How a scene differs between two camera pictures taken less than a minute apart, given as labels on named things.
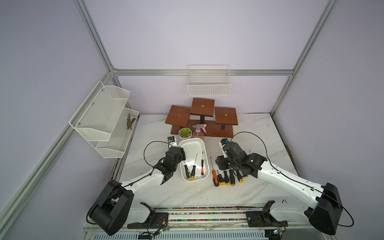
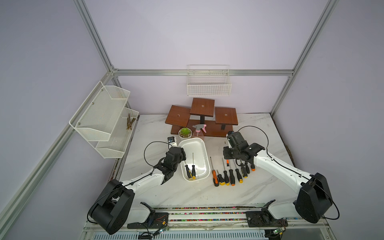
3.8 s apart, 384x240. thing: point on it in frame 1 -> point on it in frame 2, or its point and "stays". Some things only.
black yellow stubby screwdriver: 221,180 stays
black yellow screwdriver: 239,177 stays
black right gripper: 221,164 -> 226,153
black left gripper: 182,157 stays
